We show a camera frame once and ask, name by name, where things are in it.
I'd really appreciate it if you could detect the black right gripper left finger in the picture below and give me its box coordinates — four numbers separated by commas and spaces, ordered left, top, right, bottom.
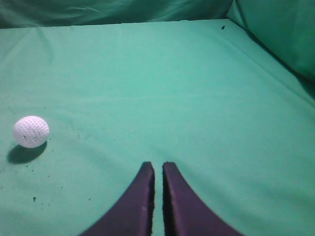
81, 162, 155, 236

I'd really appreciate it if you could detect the white dimpled ball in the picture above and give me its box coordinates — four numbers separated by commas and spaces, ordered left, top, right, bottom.
13, 116, 50, 148

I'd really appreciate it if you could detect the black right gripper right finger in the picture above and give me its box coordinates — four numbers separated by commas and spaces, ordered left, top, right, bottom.
162, 162, 241, 236

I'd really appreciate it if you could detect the green table cloth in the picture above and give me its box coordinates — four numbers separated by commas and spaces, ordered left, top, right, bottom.
0, 20, 315, 236

